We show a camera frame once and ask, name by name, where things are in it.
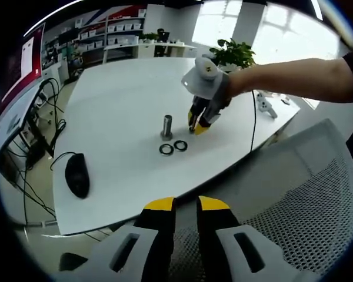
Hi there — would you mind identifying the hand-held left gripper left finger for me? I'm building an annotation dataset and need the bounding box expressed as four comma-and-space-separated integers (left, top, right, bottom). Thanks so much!
76, 196, 177, 282

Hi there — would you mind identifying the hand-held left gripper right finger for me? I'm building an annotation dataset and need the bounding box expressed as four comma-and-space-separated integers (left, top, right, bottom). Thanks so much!
197, 195, 311, 282

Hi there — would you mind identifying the large steel threaded stud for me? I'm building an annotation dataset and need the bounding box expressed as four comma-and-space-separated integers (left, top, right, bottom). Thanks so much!
159, 115, 174, 139

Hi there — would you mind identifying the green potted plant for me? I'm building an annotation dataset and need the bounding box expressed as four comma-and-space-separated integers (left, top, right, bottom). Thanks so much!
208, 38, 257, 71

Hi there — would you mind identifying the white handheld controller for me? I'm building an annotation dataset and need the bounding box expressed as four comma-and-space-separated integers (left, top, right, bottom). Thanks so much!
256, 92, 279, 120

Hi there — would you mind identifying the white office desk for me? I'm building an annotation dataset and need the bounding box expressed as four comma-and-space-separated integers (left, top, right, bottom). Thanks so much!
102, 41, 198, 64

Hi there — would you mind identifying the small green plant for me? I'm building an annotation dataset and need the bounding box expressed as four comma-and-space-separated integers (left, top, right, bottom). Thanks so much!
138, 32, 159, 43

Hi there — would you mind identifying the grey mesh office chair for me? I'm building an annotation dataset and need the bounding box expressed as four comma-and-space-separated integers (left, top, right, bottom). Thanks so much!
167, 119, 353, 282

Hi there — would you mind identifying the row of white storage bins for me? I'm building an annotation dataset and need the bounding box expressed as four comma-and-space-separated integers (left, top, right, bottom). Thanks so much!
51, 8, 145, 49

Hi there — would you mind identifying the black computer mouse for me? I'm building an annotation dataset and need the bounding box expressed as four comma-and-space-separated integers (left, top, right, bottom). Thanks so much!
64, 152, 91, 199

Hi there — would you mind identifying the white shelving unit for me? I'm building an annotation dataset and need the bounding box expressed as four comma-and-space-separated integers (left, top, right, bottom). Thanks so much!
45, 7, 146, 64

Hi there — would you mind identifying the ceiling light strip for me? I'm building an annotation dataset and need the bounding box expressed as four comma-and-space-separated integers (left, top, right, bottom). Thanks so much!
310, 0, 324, 21
23, 0, 106, 38

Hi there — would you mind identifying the white standing desk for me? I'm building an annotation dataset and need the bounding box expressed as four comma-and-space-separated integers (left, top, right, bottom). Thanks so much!
0, 79, 52, 162

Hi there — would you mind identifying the pink screen computer monitor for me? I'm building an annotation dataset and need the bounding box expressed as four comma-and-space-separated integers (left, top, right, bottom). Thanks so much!
0, 22, 46, 117

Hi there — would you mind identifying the long black cable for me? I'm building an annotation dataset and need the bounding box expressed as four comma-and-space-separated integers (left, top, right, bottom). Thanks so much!
249, 89, 258, 153

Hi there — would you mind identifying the black mouse cable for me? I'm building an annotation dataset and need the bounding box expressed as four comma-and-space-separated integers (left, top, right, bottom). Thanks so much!
49, 151, 77, 171

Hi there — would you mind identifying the tangle of black cables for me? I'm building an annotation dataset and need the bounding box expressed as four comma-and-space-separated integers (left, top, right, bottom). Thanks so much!
5, 78, 68, 227

